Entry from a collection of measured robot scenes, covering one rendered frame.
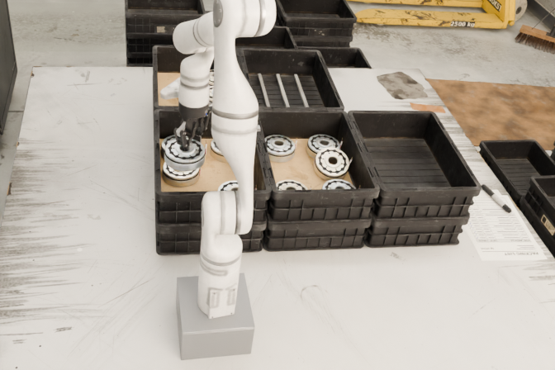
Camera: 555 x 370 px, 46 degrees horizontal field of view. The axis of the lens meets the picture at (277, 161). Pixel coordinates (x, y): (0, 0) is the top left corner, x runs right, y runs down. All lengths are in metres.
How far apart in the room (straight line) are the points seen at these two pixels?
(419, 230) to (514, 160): 1.45
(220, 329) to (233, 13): 0.73
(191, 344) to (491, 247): 0.98
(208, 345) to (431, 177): 0.89
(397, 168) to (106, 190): 0.90
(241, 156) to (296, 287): 0.59
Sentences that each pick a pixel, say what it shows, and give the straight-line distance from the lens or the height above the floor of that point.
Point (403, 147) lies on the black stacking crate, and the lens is 2.14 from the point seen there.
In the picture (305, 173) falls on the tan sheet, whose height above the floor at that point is 0.83.
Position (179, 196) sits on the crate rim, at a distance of 1.66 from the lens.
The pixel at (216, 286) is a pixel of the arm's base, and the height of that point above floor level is 0.91.
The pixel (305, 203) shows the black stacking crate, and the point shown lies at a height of 0.88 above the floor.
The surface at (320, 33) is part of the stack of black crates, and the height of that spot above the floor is 0.51.
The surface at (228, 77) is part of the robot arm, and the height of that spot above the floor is 1.40.
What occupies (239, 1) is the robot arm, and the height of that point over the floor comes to 1.53.
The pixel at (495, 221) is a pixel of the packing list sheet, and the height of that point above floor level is 0.70.
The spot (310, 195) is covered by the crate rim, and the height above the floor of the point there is 0.92.
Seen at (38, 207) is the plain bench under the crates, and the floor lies 0.70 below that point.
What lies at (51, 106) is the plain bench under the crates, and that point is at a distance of 2.42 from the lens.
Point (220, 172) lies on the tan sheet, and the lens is 1.89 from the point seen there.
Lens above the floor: 2.01
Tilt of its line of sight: 37 degrees down
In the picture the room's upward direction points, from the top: 8 degrees clockwise
